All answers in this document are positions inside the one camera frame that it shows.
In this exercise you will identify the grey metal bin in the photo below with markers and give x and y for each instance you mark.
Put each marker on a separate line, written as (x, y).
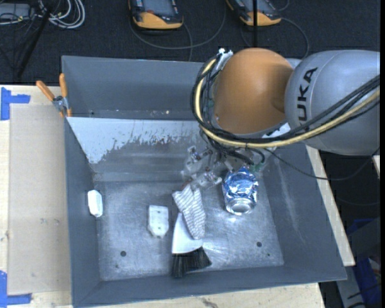
(141, 146)

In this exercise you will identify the white rounded block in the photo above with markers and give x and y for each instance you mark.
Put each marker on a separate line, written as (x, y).
(95, 203)

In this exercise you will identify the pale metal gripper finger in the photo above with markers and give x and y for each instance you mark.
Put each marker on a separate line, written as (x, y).
(208, 179)
(194, 157)

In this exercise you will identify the white brush with black bristles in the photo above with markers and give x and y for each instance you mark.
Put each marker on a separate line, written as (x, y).
(183, 236)

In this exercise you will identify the pale cardboard board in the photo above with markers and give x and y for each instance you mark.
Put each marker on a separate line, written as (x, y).
(35, 188)

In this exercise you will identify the white striped cloth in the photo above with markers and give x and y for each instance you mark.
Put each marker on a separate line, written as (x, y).
(192, 210)

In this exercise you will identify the white flat piece with holes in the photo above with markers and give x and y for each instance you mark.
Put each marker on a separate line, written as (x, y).
(158, 220)

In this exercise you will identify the crushed blue and white can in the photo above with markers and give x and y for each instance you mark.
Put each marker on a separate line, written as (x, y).
(240, 191)

